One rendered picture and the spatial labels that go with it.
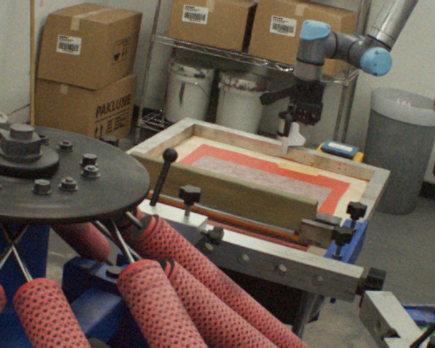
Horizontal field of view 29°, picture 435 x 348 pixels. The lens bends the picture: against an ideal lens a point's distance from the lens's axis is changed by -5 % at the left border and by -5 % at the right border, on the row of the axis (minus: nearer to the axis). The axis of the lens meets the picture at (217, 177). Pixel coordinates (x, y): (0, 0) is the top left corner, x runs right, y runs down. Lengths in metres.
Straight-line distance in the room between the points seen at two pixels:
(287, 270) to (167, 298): 0.67
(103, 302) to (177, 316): 0.45
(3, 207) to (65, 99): 4.28
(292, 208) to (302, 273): 0.27
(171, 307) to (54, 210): 0.15
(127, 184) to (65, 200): 0.09
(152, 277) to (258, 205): 0.91
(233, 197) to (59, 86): 3.41
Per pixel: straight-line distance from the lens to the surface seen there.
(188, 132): 2.35
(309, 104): 2.27
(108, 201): 0.88
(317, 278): 1.53
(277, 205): 1.75
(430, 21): 5.34
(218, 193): 1.78
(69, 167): 0.96
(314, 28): 2.24
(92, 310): 1.27
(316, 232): 1.73
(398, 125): 4.90
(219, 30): 5.14
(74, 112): 5.08
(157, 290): 0.86
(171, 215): 1.49
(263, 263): 1.52
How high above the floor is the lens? 1.63
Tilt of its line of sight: 19 degrees down
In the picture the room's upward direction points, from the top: 10 degrees clockwise
